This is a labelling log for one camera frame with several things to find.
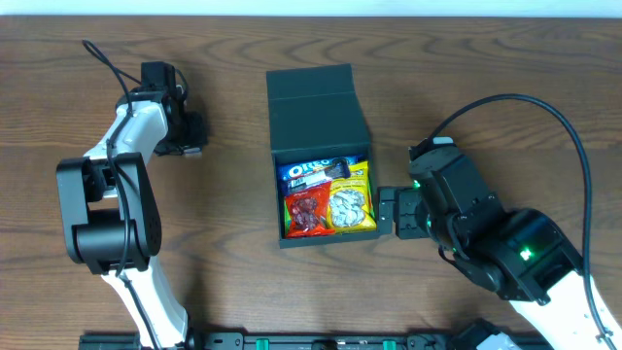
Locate small blue barcode box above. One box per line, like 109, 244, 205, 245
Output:
184, 148, 202, 157

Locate yellow seed snack bag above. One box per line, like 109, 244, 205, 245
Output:
327, 161, 376, 233

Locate red snack bag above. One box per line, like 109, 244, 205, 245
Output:
285, 183, 335, 239

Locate blue Oreo cookie pack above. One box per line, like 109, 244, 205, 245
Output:
277, 157, 339, 182

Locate dark blue snack wrapper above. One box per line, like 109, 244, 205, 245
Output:
283, 162, 351, 195

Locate green Haribo worms bag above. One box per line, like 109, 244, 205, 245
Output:
283, 199, 292, 238

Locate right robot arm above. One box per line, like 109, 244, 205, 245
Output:
379, 146, 621, 349

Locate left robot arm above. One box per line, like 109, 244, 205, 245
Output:
56, 61, 207, 349

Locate black right cable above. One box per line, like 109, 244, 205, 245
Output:
427, 93, 613, 350

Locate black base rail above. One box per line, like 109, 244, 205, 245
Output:
78, 332, 550, 350

